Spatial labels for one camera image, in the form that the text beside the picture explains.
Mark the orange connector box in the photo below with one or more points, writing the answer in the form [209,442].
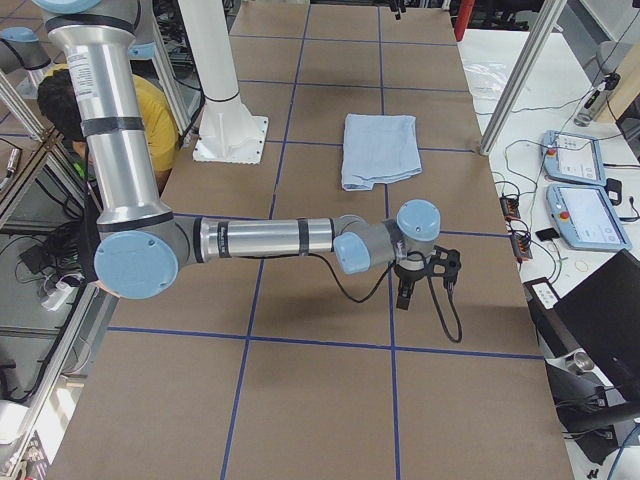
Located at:
[510,208]

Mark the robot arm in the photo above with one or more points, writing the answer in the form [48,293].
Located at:
[100,36]

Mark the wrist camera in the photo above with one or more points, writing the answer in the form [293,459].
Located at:
[445,264]

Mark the black monitor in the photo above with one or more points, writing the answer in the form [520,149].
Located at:
[592,336]

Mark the upper teach pendant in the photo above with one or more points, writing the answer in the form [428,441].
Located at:
[572,158]

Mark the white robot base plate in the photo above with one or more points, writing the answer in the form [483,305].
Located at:
[228,132]

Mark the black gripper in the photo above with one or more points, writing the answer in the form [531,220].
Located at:
[410,274]
[397,14]

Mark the teach pendant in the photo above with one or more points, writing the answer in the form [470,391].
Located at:
[572,158]
[585,218]

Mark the light blue button-up shirt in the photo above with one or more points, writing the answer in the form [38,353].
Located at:
[378,149]

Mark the lower teach pendant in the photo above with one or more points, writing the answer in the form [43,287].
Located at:
[585,218]

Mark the aluminium frame post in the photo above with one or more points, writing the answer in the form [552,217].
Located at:
[534,44]

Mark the white power strip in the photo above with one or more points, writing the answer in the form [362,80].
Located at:
[58,297]

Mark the water bottle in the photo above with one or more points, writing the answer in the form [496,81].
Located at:
[597,100]

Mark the person in yellow shirt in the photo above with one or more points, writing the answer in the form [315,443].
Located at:
[126,131]

